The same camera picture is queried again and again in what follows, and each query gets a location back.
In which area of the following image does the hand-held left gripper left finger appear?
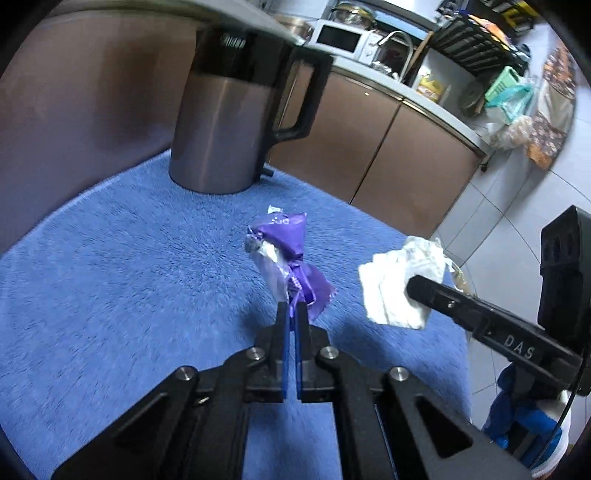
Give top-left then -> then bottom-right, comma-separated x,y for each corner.
51,300 -> 293,480

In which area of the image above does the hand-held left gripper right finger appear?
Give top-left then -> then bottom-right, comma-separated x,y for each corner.
295,300 -> 532,480

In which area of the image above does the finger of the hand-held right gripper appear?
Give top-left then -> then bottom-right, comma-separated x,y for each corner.
406,274 -> 490,335

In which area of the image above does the white tissue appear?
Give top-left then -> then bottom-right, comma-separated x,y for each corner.
359,235 -> 448,330

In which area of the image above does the purple foil wrapper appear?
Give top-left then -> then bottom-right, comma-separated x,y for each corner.
245,205 -> 337,324

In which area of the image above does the brown kitchen cabinet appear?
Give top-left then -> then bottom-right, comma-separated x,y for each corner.
0,9 -> 491,254

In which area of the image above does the clear plastic bag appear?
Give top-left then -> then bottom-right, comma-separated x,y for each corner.
487,115 -> 534,151

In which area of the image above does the blue fuzzy table cloth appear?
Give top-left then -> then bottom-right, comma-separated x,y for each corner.
0,150 -> 474,480

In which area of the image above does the green plastic basket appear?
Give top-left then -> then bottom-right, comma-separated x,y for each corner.
484,66 -> 534,124

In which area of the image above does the yellow snack bag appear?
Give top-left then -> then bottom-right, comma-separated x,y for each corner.
416,74 -> 451,103

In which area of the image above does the steel kitchen faucet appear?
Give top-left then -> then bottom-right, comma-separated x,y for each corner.
379,31 -> 414,77

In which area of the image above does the black dish rack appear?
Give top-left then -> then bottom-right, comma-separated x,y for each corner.
427,14 -> 532,77

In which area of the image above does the white microwave oven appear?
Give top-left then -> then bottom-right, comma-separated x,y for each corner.
310,18 -> 384,64

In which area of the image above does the steel cooking pot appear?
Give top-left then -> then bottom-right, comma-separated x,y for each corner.
330,1 -> 377,26

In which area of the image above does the steel kettle with black handle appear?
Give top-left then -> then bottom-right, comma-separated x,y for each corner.
168,23 -> 334,193

